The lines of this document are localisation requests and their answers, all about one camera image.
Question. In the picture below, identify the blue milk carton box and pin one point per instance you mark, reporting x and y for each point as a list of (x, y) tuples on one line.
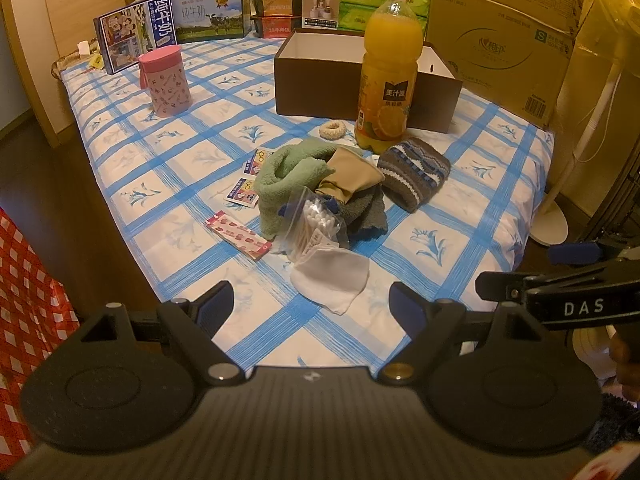
[(127, 33)]

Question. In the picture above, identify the brown patterned knit sock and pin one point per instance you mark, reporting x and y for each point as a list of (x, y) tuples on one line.
[(414, 172)]

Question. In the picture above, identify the large cardboard shipping box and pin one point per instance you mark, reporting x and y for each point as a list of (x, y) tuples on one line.
[(514, 53)]

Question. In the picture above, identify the brown open cardboard box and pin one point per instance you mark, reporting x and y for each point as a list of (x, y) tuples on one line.
[(317, 74)]

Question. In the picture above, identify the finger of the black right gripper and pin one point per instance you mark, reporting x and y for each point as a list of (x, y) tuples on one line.
[(501, 287), (574, 253)]

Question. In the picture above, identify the cream hair scrunchie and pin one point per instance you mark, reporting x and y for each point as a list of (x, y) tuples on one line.
[(332, 130)]

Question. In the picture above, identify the person's right hand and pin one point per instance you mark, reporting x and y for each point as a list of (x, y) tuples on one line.
[(627, 366)]

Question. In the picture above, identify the white standing fan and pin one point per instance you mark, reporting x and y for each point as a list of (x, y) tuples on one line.
[(550, 226)]

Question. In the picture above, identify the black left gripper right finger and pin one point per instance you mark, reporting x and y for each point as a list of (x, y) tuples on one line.
[(432, 328)]

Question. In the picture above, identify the red patterned plaster packet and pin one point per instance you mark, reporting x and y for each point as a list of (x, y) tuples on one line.
[(239, 236)]

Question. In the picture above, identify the orange juice bottle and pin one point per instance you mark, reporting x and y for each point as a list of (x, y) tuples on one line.
[(393, 43)]

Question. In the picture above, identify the white product box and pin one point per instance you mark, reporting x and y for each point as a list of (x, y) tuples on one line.
[(320, 14)]

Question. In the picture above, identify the lens wipe sachet strip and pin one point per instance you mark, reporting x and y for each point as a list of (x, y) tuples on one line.
[(242, 192)]

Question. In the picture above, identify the red food tray lower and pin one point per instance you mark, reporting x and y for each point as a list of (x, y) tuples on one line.
[(276, 26)]

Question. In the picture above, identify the pink patterned canister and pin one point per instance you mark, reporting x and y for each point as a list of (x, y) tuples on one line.
[(163, 75)]

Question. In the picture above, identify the white face cloth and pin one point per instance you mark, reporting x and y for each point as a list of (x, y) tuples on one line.
[(331, 276)]

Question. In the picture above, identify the green fluffy towel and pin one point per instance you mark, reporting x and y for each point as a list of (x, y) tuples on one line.
[(290, 169)]

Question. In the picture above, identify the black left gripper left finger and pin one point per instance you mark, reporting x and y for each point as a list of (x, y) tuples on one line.
[(191, 327)]

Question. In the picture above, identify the cow picture milk box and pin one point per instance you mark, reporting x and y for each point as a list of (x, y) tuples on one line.
[(199, 20)]

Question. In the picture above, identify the bag of cotton swabs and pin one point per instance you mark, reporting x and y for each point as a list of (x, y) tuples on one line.
[(309, 220)]

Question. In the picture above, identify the orange food tray upper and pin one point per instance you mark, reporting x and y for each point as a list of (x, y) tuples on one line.
[(269, 8)]

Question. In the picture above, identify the red checkered cloth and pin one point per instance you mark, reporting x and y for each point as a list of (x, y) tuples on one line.
[(36, 317)]

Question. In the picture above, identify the tan stocking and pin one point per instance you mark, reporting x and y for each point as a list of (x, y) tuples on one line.
[(351, 174)]

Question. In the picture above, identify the blue checkered bed sheet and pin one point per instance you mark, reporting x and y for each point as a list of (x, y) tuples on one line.
[(163, 178)]

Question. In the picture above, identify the dark grey fluffy towel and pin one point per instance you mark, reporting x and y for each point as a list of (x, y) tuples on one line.
[(364, 214)]

